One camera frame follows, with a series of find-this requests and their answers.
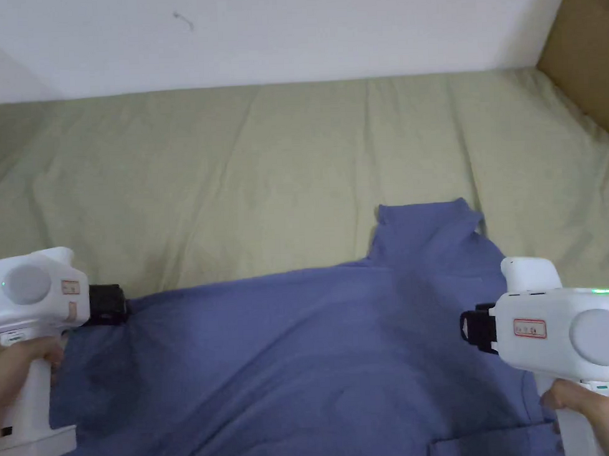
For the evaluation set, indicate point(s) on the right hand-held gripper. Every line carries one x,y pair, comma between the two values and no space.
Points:
552,324

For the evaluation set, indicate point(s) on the bed with pale green sheet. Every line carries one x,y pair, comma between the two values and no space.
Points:
233,180

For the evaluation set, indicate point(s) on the brown cardboard carton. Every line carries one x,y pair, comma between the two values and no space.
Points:
585,48

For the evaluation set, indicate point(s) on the blue shirt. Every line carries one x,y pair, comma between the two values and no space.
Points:
289,368

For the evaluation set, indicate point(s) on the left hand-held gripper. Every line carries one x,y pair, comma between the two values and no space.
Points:
32,292

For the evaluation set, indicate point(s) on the person's left hand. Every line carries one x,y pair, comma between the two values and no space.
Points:
20,370

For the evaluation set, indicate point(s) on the person's right hand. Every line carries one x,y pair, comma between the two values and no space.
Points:
595,412

